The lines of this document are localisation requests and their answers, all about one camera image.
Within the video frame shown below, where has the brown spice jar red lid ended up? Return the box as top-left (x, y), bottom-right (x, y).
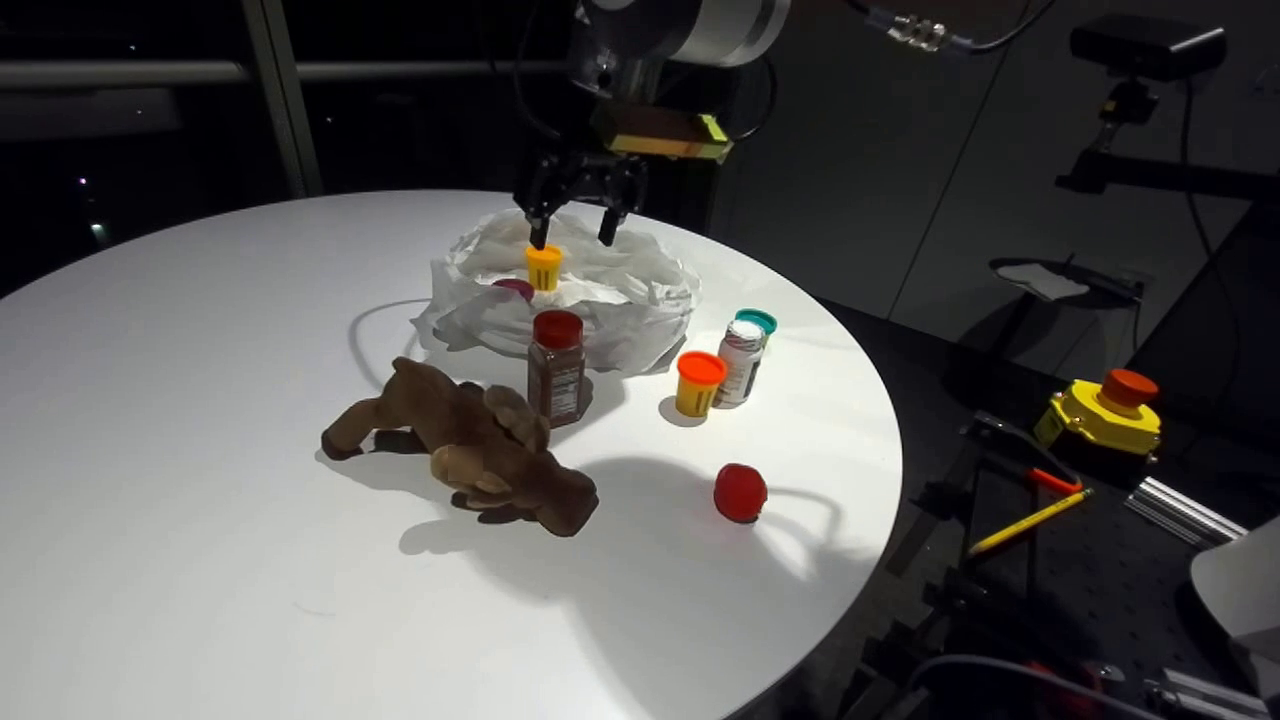
top-left (523, 307), bottom-right (594, 429)

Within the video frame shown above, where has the grey cable bundle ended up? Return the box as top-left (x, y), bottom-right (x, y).
top-left (905, 650), bottom-right (1164, 720)

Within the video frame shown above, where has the grey window frame post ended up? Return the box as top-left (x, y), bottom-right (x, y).
top-left (235, 0), bottom-right (327, 199)

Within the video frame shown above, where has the grey horizontal window rail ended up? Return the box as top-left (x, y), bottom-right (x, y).
top-left (0, 55), bottom-right (576, 95)

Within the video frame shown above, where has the brown plush toy animal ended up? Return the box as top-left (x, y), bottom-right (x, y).
top-left (317, 358), bottom-right (600, 539)

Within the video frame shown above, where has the white bottle blue label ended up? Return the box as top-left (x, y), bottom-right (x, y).
top-left (715, 316), bottom-right (771, 411)

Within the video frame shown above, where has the teal handled tool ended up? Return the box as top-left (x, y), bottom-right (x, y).
top-left (1151, 666), bottom-right (1271, 720)

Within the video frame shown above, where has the grey cable with connector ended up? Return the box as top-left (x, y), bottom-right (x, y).
top-left (843, 0), bottom-right (1061, 55)

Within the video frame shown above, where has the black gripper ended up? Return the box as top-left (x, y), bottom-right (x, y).
top-left (512, 147), bottom-right (652, 256)

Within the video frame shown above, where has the small yellow bottle orange cap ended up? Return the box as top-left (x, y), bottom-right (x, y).
top-left (519, 239), bottom-right (569, 298)

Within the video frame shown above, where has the white paper sheet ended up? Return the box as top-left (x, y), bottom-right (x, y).
top-left (992, 256), bottom-right (1098, 305)

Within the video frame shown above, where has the yellow pencil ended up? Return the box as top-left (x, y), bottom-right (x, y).
top-left (963, 488), bottom-right (1098, 561)

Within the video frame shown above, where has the red handled black tool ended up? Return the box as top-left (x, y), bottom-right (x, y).
top-left (967, 411), bottom-right (1090, 502)

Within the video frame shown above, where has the yellow emergency stop red button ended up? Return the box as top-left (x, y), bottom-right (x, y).
top-left (1032, 368), bottom-right (1167, 464)

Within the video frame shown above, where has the black camera on stand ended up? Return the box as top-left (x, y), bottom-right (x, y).
top-left (1069, 14), bottom-right (1233, 86)

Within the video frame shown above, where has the white plastic bag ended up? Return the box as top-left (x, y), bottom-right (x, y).
top-left (414, 204), bottom-right (702, 381)

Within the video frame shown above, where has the white rounded object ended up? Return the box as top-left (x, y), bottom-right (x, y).
top-left (1189, 518), bottom-right (1280, 659)

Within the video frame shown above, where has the yellow dough tub red lid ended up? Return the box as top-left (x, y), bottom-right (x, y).
top-left (674, 350), bottom-right (734, 424)

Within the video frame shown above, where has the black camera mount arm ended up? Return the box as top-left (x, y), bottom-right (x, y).
top-left (1058, 78), bottom-right (1280, 207)

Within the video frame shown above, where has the yellowish wrist camera box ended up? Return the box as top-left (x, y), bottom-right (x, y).
top-left (605, 107), bottom-right (739, 170)

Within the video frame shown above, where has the aluminium profile rail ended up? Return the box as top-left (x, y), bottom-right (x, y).
top-left (1123, 478), bottom-right (1253, 548)

